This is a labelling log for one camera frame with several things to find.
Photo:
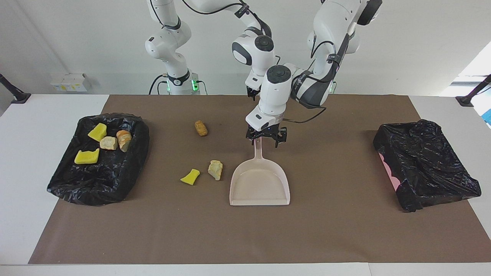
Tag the toy croissant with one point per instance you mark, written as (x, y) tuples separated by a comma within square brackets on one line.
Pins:
[(124, 141)]

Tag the black clamp stand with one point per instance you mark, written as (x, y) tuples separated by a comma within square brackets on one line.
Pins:
[(466, 101), (19, 97)]

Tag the green and yellow sponge piece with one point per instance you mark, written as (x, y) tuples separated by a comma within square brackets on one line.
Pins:
[(87, 157)]

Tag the brown bread piece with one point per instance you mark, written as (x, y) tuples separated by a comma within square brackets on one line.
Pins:
[(200, 128)]

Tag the black bag lined pink bin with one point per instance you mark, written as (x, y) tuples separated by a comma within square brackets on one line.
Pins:
[(425, 165)]

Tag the brown paper table mat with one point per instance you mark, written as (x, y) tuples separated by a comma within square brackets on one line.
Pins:
[(245, 237)]

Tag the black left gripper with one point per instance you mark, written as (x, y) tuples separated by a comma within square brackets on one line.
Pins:
[(266, 132)]

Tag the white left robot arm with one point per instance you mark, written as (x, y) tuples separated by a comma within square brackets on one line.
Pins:
[(276, 96)]

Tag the white boxes with yellow labels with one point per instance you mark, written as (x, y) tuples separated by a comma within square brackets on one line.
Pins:
[(71, 82)]

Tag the yellow notched sponge piece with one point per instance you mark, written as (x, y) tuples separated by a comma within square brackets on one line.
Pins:
[(97, 132)]

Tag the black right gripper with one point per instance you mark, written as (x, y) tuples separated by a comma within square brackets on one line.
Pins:
[(253, 92)]

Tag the blue object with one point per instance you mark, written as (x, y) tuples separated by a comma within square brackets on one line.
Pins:
[(488, 117)]

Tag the beige plastic dustpan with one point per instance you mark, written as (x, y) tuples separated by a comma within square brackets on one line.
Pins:
[(259, 184)]

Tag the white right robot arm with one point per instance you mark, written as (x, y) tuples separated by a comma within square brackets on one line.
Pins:
[(253, 50)]

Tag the small yellow sponge wedge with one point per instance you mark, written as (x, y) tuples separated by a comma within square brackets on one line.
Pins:
[(190, 177)]

